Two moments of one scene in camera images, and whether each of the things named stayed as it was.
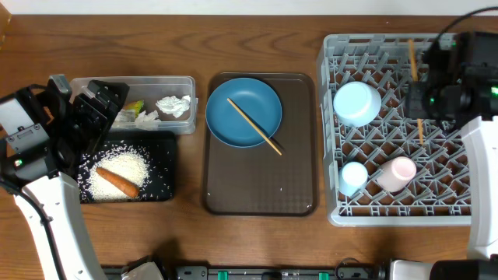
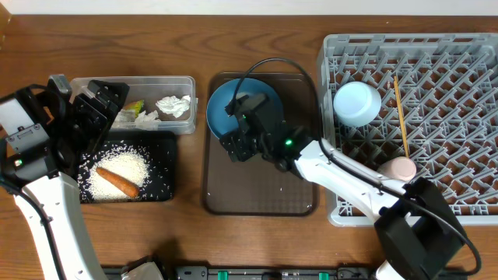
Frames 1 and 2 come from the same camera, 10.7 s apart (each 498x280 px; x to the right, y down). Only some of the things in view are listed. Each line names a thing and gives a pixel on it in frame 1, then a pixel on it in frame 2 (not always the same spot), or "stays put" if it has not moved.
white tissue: [173, 105] stays put
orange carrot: [130, 190] stays put
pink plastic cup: [394, 174] stays put
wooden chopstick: [415, 75] -> [401, 118]
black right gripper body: [426, 103] -> [244, 146]
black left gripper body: [82, 125] stays put
